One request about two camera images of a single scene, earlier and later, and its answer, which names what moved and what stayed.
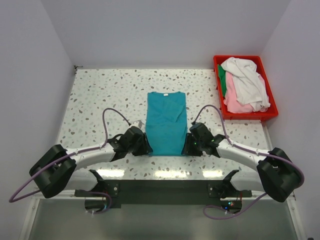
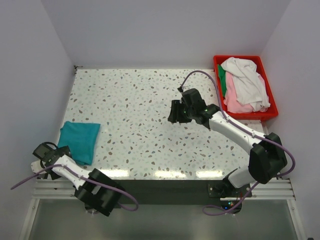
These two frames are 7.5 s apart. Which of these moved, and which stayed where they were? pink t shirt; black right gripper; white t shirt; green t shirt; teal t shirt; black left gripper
Moved: black left gripper; black right gripper; teal t shirt
Stayed: green t shirt; pink t shirt; white t shirt
